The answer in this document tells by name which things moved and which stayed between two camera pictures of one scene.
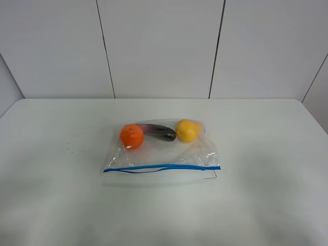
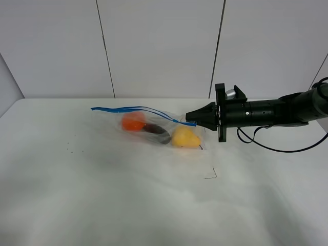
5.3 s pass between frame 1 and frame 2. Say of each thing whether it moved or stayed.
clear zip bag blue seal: moved
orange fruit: moved
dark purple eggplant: stayed
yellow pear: stayed
